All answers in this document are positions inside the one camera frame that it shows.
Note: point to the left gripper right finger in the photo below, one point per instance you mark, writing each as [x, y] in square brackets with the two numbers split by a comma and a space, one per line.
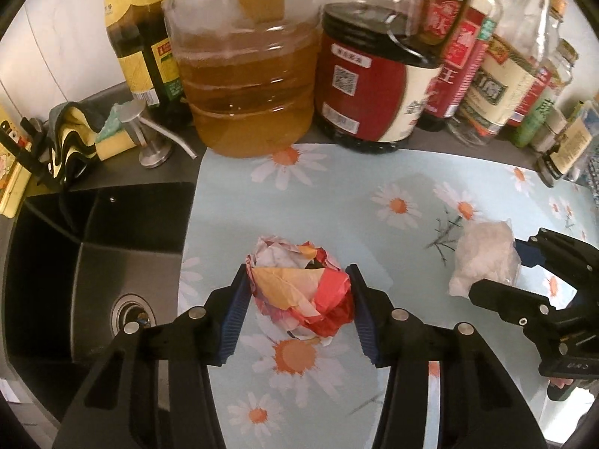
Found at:
[393, 338]

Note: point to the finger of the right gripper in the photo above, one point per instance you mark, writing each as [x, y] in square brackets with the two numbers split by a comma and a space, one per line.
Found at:
[572, 260]
[530, 311]

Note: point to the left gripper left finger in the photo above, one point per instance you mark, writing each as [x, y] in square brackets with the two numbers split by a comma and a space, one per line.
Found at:
[205, 336]

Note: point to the white tissue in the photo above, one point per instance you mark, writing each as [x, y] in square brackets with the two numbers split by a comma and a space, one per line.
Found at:
[486, 250]

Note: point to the red yellow wrapper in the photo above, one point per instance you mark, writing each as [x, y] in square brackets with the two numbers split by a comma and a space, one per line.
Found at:
[300, 287]

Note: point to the black kitchen sink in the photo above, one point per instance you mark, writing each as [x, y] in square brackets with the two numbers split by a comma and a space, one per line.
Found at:
[79, 266]

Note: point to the right hand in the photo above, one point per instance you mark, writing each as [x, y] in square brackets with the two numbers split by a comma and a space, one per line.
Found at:
[562, 384]

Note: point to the small gold cap bottle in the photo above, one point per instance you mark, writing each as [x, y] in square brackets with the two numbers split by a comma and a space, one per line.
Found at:
[576, 139]

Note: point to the daisy pattern blue tablecloth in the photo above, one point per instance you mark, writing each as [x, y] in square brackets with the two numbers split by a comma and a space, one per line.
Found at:
[398, 218]

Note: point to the small glass jar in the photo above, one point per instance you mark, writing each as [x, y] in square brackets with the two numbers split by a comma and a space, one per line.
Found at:
[547, 134]

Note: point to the red label gold cap bottle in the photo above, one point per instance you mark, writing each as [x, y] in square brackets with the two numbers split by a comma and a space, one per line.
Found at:
[556, 14]

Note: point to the yellow cap clear bottle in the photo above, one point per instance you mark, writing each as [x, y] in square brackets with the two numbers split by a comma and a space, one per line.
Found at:
[506, 74]

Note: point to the green label oil bottle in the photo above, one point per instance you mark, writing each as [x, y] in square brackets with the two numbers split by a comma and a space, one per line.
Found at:
[556, 73]

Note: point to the metal soap dispenser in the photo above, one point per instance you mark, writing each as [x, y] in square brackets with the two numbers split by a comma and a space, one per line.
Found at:
[156, 142]

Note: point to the yellow green sponge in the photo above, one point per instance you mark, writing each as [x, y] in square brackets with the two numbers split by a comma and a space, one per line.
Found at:
[113, 139]

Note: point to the red label vinegar bottle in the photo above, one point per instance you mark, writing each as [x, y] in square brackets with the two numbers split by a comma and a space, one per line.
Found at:
[462, 57]

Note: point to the black yellow rubber glove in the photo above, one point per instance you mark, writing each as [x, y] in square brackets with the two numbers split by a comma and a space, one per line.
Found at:
[71, 132]

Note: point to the yellow detergent box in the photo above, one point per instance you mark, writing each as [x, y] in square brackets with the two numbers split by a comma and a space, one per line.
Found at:
[14, 177]

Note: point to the black faucet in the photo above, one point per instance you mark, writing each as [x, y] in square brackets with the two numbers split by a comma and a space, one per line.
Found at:
[28, 161]

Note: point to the green label dark bottle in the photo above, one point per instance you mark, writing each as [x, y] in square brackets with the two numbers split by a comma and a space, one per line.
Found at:
[137, 33]

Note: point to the large soy sauce jug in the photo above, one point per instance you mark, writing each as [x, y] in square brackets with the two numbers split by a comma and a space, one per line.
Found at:
[378, 62]

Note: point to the large cooking oil jug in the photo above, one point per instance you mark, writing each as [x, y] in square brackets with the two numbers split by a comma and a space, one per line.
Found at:
[248, 70]

